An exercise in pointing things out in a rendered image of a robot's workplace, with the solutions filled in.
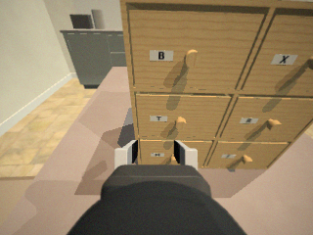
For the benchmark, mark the small brown wooden chest of drawers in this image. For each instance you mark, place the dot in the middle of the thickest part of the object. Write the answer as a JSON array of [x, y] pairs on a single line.
[[267, 7]]

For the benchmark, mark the wooden drawer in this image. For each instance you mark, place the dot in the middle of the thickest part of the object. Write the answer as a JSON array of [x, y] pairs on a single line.
[[165, 45], [261, 116], [284, 59], [164, 114], [258, 154], [161, 151]]

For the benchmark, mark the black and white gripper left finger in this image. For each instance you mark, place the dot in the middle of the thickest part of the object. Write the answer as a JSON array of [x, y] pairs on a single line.
[[126, 155]]

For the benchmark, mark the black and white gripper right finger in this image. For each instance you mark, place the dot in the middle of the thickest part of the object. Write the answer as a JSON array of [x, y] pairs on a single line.
[[185, 155]]

